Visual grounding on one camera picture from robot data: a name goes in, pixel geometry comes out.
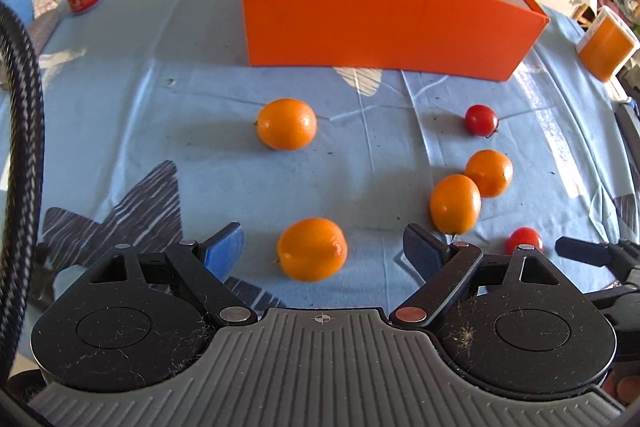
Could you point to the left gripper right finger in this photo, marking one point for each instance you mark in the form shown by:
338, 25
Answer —
446, 270

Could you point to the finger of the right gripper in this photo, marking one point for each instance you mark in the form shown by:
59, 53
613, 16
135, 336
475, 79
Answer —
585, 251

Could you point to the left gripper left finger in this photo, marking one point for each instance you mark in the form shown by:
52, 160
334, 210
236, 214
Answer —
201, 267

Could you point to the red tomato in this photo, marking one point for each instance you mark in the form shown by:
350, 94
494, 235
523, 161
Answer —
524, 236
481, 120

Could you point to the light blue tablecloth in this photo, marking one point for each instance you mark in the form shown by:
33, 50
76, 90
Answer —
151, 112

